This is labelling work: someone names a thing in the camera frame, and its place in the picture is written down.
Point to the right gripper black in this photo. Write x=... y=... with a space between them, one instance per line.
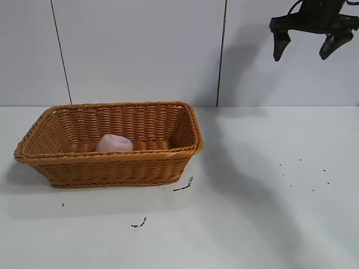
x=317 y=16

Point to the pale pink peach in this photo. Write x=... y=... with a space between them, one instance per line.
x=113 y=143

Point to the brown woven wicker basket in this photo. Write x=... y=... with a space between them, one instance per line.
x=112 y=171

